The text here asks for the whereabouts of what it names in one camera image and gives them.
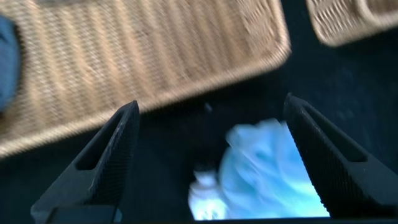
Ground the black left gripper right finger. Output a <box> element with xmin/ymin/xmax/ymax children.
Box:
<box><xmin>282</xmin><ymin>92</ymin><xmax>398</xmax><ymax>218</ymax></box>

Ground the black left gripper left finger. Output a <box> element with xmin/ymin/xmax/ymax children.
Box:
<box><xmin>30</xmin><ymin>100</ymin><xmax>141</xmax><ymax>223</ymax></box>

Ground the light blue bath pouf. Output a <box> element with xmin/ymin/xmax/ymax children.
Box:
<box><xmin>188</xmin><ymin>118</ymin><xmax>330</xmax><ymax>220</ymax></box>

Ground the black table cloth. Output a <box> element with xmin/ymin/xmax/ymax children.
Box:
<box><xmin>0</xmin><ymin>0</ymin><xmax>398</xmax><ymax>223</ymax></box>

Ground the grey cloth towel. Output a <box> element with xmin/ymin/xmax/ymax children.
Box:
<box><xmin>0</xmin><ymin>15</ymin><xmax>21</xmax><ymax>113</ymax></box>

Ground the wicker basket with brown handles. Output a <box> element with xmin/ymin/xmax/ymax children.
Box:
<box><xmin>0</xmin><ymin>0</ymin><xmax>292</xmax><ymax>159</ymax></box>
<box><xmin>306</xmin><ymin>0</ymin><xmax>398</xmax><ymax>47</ymax></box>

